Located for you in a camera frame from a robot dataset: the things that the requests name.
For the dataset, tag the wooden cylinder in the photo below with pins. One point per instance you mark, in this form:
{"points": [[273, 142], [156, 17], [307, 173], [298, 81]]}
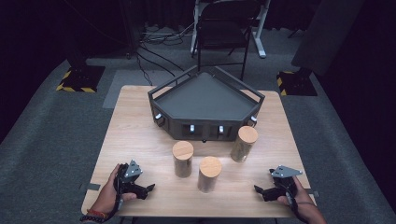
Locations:
{"points": [[210, 169]]}

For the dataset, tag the grey tape strip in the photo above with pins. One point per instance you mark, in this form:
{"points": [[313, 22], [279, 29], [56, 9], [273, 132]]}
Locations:
{"points": [[90, 186], [313, 192]]}

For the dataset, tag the grey panel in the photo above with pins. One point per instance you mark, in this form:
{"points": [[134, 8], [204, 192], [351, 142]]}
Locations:
{"points": [[327, 34]]}

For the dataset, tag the black yellow striped base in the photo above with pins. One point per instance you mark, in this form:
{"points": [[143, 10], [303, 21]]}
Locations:
{"points": [[295, 84], [81, 82]]}

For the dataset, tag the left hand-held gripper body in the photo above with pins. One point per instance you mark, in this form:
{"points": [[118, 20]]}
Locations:
{"points": [[132, 172]]}

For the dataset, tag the white desk frame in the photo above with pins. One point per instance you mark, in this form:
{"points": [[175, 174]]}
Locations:
{"points": [[261, 37]]}

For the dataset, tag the person's left hand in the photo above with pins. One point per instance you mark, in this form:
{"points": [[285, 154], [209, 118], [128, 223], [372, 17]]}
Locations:
{"points": [[107, 194]]}

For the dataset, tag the person's right hand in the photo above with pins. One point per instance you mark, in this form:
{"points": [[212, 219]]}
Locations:
{"points": [[303, 197]]}

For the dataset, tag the dark grey corner rack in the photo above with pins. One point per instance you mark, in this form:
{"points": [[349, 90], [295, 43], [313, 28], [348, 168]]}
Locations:
{"points": [[202, 99]]}

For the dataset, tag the glass jar with wooden lid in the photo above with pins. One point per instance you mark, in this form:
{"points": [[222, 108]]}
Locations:
{"points": [[182, 155], [246, 140]]}

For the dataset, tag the black folding chair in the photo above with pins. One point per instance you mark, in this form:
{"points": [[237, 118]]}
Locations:
{"points": [[224, 31]]}

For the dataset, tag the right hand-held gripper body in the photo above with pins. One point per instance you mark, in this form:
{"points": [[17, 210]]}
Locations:
{"points": [[285, 172]]}

